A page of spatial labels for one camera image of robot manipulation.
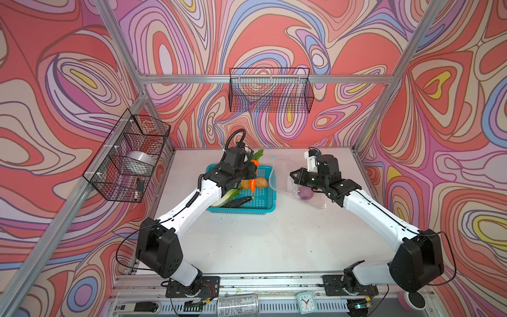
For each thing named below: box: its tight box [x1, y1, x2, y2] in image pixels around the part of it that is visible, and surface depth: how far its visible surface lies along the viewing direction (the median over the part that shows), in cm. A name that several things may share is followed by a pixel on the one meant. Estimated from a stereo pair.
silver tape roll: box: [126, 150, 156, 177], surface depth 74 cm
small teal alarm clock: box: [297, 291, 318, 316], surface depth 70 cm
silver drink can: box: [216, 294, 260, 317], surface depth 66 cm
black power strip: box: [134, 301, 160, 313], surface depth 67 cm
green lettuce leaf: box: [211, 188, 240, 208], surface depth 93 cm
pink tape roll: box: [397, 290, 427, 312], surface depth 68 cm
